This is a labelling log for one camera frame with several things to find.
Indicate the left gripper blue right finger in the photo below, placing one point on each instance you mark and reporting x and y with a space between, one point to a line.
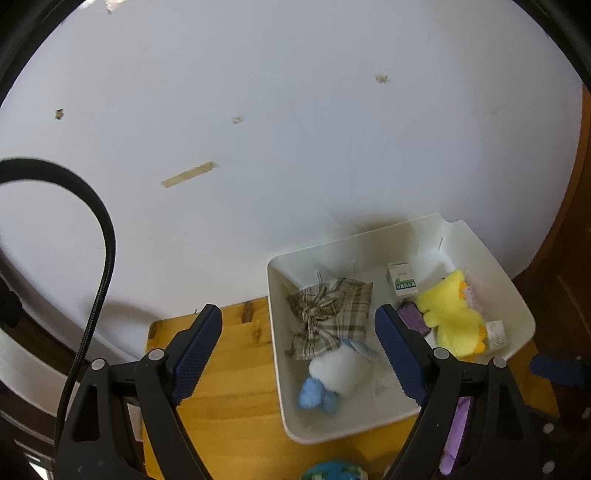
408 352

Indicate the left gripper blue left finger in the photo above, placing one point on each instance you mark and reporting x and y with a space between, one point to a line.
189 351

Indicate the purple dotted packet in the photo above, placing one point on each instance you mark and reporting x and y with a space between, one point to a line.
413 318

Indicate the yellow duck plush toy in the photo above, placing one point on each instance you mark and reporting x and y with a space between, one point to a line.
458 327

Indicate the white green medicine box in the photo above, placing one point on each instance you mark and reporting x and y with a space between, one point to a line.
403 279

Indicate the white blue plush toy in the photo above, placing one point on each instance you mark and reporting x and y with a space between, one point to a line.
334 375

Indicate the plaid fabric bow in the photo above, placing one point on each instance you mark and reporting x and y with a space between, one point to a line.
328 315

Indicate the pink tissue pack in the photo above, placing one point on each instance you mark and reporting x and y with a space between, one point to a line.
474 297

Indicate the white plastic storage bin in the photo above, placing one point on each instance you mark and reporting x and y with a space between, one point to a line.
397 385

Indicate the small lavender box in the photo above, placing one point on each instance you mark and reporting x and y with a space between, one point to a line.
455 436

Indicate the blue green ball toy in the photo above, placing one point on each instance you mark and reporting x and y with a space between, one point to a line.
335 470

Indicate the white curved chair back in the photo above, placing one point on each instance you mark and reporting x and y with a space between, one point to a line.
29 377

